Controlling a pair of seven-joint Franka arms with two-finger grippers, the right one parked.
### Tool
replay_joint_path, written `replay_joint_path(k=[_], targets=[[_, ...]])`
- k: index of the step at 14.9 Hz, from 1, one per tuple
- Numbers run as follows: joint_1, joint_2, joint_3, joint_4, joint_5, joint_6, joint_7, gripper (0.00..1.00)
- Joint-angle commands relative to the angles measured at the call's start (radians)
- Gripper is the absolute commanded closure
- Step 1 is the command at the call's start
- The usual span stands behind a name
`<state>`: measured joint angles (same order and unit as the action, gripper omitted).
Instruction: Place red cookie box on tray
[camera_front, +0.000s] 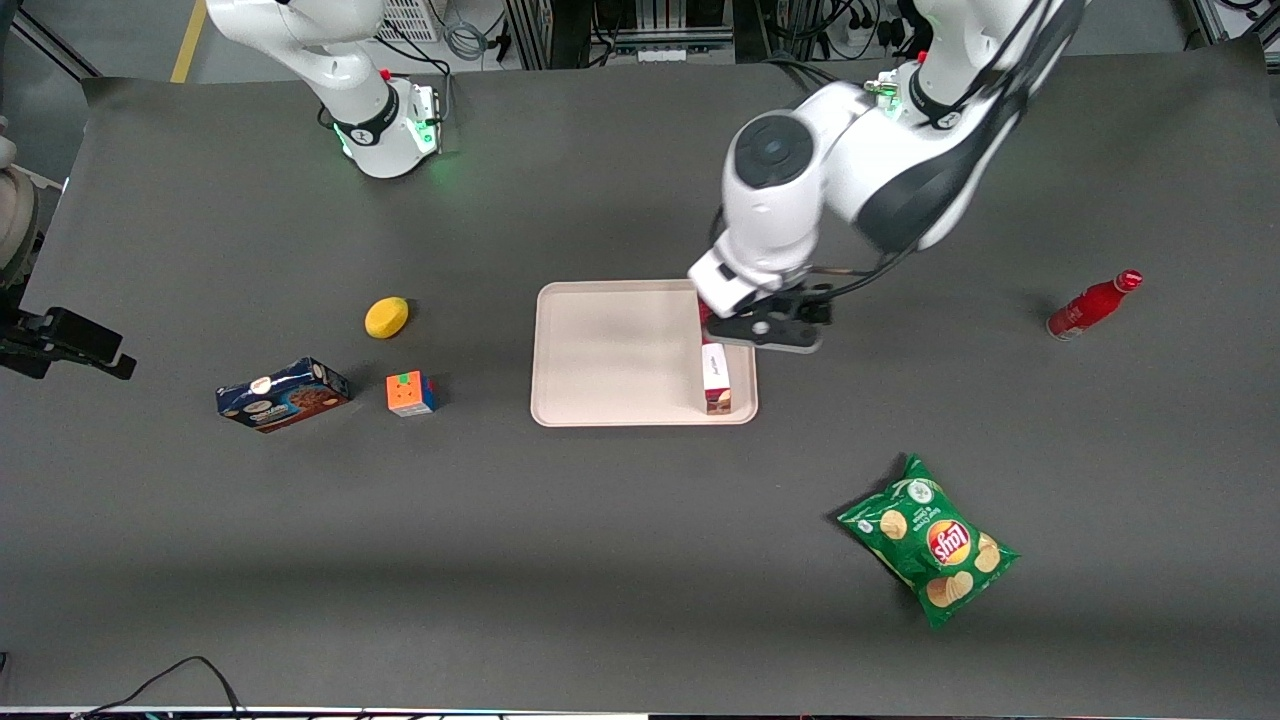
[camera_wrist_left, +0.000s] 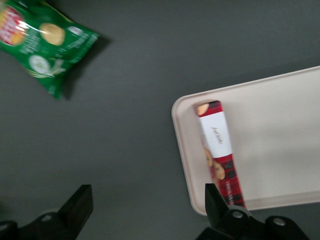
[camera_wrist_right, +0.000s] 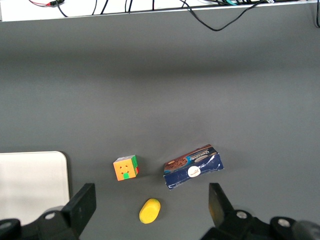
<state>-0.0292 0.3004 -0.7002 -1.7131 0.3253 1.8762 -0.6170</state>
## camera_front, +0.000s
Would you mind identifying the black metal equipment rack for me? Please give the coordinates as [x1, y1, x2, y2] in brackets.
[503, 0, 736, 71]

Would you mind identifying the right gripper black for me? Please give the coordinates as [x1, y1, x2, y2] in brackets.
[0, 300, 138, 382]

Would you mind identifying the multicoloured puzzle cube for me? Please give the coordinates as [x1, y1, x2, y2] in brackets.
[385, 370, 439, 418]

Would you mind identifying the long looping black cable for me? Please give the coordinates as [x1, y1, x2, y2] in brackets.
[72, 655, 251, 720]

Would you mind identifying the yellow floor tape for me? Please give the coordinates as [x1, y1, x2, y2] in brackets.
[170, 0, 208, 84]

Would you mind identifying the red drink bottle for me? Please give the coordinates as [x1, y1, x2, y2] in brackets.
[1046, 268, 1144, 342]

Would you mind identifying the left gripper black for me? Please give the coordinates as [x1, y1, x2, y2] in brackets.
[706, 283, 836, 358]

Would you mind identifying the white rectangular tray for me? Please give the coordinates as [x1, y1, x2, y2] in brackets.
[530, 279, 759, 428]

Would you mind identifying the white perforated panel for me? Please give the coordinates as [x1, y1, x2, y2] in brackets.
[375, 0, 443, 43]

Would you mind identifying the red cookie box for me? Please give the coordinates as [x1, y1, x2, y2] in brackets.
[697, 300, 734, 416]

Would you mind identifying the blue cookie box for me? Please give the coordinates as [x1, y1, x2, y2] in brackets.
[215, 357, 352, 433]

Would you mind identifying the aluminium frame profile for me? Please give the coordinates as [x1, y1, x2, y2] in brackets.
[8, 5, 103, 83]
[1190, 0, 1280, 47]

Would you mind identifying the white socket strip with plugs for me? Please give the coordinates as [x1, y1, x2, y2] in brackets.
[845, 8, 896, 47]

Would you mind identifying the grey coiled cable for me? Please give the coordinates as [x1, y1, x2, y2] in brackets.
[440, 0, 491, 63]

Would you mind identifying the green chips bag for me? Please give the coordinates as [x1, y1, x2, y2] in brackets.
[837, 453, 1021, 630]

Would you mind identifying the yellow lemon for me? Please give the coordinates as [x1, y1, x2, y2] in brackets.
[364, 296, 410, 340]

